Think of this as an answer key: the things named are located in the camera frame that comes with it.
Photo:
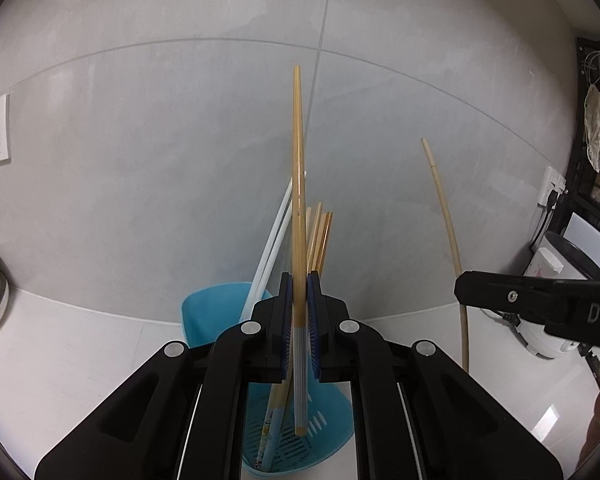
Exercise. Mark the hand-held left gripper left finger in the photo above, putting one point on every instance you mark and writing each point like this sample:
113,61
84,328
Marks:
286,320

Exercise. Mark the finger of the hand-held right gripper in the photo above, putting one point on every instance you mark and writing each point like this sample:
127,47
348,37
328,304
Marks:
500,292

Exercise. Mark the white and black appliance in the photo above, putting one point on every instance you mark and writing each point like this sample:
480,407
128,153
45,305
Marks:
592,240

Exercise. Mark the cartoon print wooden chopstick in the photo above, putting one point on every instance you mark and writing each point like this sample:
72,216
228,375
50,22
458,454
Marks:
263,435

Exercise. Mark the white hanging cloth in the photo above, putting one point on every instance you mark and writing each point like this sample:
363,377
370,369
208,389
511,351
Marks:
596,120

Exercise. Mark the black storage rack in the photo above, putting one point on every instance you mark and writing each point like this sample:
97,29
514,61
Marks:
580,185

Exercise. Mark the blue plastic chopstick holder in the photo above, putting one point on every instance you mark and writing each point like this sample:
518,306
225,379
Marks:
215,310

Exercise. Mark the white rice cooker pink flowers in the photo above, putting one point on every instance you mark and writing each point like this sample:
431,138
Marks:
545,260

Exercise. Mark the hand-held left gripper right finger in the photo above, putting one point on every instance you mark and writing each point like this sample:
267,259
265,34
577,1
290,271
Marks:
314,320

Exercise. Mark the plain pale wooden chopstick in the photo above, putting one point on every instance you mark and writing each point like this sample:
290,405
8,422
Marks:
447,220

